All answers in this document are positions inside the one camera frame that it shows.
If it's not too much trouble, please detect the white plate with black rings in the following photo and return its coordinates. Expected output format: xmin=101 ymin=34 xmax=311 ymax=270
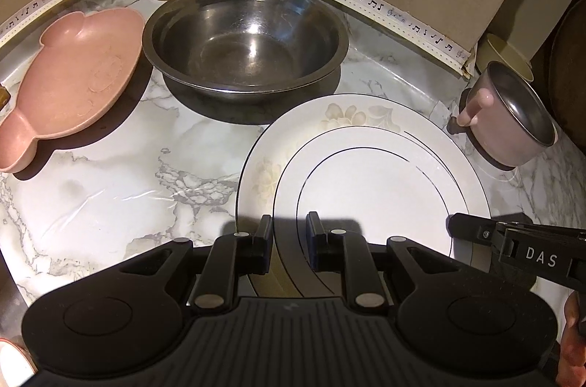
xmin=236 ymin=94 xmax=491 ymax=298

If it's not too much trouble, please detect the large stainless steel bowl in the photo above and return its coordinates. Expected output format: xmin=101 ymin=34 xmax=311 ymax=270
xmin=143 ymin=0 xmax=349 ymax=101

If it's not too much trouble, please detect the pink pig-shaped plate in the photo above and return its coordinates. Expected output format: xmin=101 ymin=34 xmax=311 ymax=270
xmin=1 ymin=8 xmax=145 ymax=174

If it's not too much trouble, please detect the person's right hand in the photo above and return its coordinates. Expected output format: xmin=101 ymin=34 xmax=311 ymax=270
xmin=556 ymin=293 xmax=586 ymax=387

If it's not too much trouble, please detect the round wooden cutting board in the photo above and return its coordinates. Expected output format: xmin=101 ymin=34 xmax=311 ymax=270
xmin=548 ymin=0 xmax=586 ymax=150

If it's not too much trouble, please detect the cream plastic cup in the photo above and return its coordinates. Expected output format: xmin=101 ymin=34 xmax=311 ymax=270
xmin=476 ymin=33 xmax=534 ymax=82

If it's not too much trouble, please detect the white plate at left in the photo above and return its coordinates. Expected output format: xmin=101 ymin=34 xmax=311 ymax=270
xmin=0 ymin=338 xmax=36 ymax=387

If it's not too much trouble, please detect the small steel pot pink handle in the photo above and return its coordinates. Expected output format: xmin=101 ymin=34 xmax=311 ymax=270
xmin=455 ymin=62 xmax=557 ymax=167

